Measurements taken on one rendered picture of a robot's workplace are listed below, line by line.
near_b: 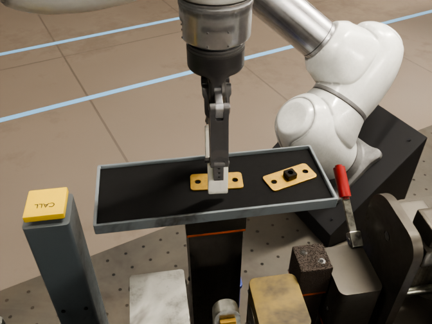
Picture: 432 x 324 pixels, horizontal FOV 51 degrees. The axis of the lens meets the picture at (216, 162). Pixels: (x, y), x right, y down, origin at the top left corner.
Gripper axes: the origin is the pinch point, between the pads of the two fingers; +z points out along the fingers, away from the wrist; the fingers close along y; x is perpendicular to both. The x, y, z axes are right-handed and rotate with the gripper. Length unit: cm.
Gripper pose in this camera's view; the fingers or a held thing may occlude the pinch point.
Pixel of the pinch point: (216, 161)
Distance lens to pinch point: 69.9
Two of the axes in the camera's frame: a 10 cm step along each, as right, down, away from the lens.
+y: 0.7, 6.3, -7.7
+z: 0.0, 7.7, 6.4
